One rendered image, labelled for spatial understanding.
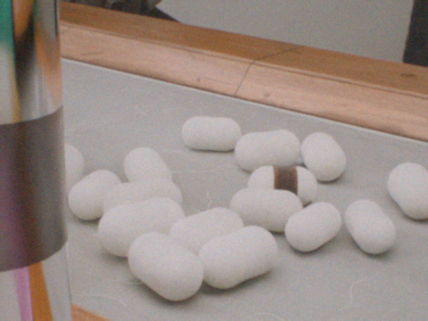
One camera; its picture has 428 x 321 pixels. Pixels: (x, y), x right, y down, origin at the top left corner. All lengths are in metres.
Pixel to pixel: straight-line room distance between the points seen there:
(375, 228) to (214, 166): 0.12
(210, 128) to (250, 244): 0.15
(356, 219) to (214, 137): 0.13
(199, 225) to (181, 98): 0.25
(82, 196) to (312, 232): 0.10
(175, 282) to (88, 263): 0.05
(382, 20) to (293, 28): 0.36
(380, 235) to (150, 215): 0.10
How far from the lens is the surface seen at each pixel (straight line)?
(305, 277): 0.29
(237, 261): 0.27
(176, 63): 0.57
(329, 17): 2.67
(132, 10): 1.01
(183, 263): 0.26
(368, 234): 0.31
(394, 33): 2.56
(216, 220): 0.29
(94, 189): 0.32
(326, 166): 0.38
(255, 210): 0.31
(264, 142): 0.38
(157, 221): 0.29
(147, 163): 0.34
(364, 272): 0.30
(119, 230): 0.29
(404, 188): 0.35
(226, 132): 0.41
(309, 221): 0.30
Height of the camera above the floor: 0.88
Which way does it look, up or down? 24 degrees down
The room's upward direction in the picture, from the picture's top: 4 degrees clockwise
